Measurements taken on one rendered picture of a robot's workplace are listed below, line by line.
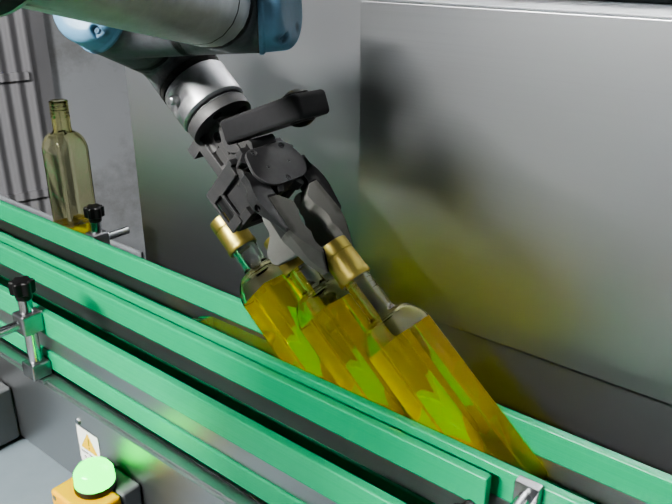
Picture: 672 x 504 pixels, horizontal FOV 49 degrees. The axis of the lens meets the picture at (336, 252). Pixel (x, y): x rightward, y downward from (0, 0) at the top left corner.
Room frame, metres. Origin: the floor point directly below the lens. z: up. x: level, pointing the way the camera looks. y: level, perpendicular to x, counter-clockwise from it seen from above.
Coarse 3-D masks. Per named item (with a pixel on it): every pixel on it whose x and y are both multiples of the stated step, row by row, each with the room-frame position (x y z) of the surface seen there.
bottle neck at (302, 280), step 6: (306, 264) 0.70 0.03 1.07; (294, 270) 0.69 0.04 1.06; (300, 270) 0.69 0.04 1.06; (306, 270) 0.69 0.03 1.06; (312, 270) 0.69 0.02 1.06; (294, 276) 0.69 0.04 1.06; (300, 276) 0.69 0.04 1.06; (306, 276) 0.69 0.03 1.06; (312, 276) 0.69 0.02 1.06; (318, 276) 0.69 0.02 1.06; (294, 282) 0.69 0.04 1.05; (300, 282) 0.69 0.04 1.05; (306, 282) 0.69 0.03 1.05; (312, 282) 0.68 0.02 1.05; (300, 288) 0.69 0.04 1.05; (306, 288) 0.68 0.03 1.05
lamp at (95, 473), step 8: (80, 464) 0.65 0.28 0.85; (88, 464) 0.65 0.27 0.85; (96, 464) 0.65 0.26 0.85; (104, 464) 0.65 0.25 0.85; (112, 464) 0.66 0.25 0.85; (80, 472) 0.64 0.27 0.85; (88, 472) 0.63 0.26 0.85; (96, 472) 0.63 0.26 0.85; (104, 472) 0.64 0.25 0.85; (112, 472) 0.64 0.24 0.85; (80, 480) 0.63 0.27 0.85; (88, 480) 0.63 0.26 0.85; (96, 480) 0.63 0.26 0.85; (104, 480) 0.63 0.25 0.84; (112, 480) 0.64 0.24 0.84; (80, 488) 0.63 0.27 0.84; (88, 488) 0.62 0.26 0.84; (96, 488) 0.63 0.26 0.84; (104, 488) 0.63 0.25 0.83; (112, 488) 0.64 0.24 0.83; (80, 496) 0.63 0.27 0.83; (88, 496) 0.62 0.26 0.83; (96, 496) 0.62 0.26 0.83
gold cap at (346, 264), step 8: (336, 240) 0.67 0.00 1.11; (344, 240) 0.67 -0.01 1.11; (328, 248) 0.67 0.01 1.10; (336, 248) 0.66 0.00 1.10; (344, 248) 0.67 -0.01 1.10; (352, 248) 0.67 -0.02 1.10; (328, 256) 0.66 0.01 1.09; (336, 256) 0.66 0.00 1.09; (344, 256) 0.66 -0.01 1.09; (352, 256) 0.66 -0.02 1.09; (360, 256) 0.67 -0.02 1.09; (328, 264) 0.66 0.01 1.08; (336, 264) 0.66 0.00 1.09; (344, 264) 0.66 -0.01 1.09; (352, 264) 0.66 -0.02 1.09; (360, 264) 0.66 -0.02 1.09; (336, 272) 0.66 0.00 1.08; (344, 272) 0.65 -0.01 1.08; (352, 272) 0.65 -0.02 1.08; (360, 272) 0.65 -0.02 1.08; (336, 280) 0.66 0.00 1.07; (344, 280) 0.65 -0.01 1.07; (344, 288) 0.66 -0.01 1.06
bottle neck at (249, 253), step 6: (252, 240) 0.76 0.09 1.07; (240, 246) 0.75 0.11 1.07; (246, 246) 0.75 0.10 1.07; (252, 246) 0.75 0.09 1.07; (234, 252) 0.75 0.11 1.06; (240, 252) 0.75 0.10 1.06; (246, 252) 0.74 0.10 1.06; (252, 252) 0.75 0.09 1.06; (258, 252) 0.75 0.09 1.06; (234, 258) 0.75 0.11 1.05; (240, 258) 0.74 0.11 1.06; (246, 258) 0.74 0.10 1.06; (252, 258) 0.74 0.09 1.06; (258, 258) 0.74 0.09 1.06; (240, 264) 0.75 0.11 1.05; (246, 264) 0.74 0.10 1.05; (252, 264) 0.74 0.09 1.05
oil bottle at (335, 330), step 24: (312, 288) 0.68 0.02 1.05; (336, 288) 0.68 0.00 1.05; (312, 312) 0.66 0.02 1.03; (336, 312) 0.65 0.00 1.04; (360, 312) 0.66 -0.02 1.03; (312, 336) 0.66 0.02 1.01; (336, 336) 0.64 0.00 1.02; (360, 336) 0.64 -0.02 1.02; (336, 360) 0.64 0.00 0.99; (360, 360) 0.62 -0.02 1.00; (360, 384) 0.62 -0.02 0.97; (384, 384) 0.61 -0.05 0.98
